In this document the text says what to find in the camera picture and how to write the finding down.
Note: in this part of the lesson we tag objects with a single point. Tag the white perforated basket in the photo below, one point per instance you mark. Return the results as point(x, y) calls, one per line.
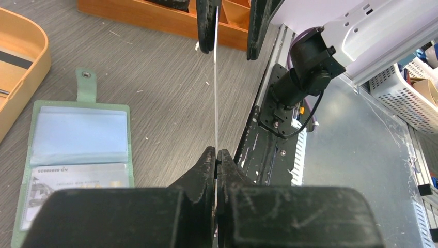
point(392, 89)

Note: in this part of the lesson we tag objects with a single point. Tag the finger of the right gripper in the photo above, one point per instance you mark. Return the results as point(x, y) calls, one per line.
point(207, 13)
point(260, 15)

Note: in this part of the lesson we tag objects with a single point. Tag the yellow oval tray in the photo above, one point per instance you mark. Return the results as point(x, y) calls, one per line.
point(24, 38)

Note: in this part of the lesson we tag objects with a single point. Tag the white card black stripe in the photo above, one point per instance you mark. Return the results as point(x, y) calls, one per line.
point(45, 180)

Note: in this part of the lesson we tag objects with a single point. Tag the green card holder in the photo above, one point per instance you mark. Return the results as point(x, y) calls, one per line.
point(75, 133)

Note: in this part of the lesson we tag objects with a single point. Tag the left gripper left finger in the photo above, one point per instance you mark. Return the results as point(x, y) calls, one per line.
point(180, 215)

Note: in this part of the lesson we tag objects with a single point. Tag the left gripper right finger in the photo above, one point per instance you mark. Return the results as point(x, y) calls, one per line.
point(251, 215)

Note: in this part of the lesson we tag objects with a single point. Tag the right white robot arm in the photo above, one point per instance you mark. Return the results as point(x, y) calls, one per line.
point(320, 53)

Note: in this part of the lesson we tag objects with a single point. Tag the orange compartment organizer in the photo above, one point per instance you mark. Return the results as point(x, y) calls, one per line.
point(233, 23)

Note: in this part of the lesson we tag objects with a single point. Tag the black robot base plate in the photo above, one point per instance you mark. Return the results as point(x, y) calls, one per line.
point(266, 153)

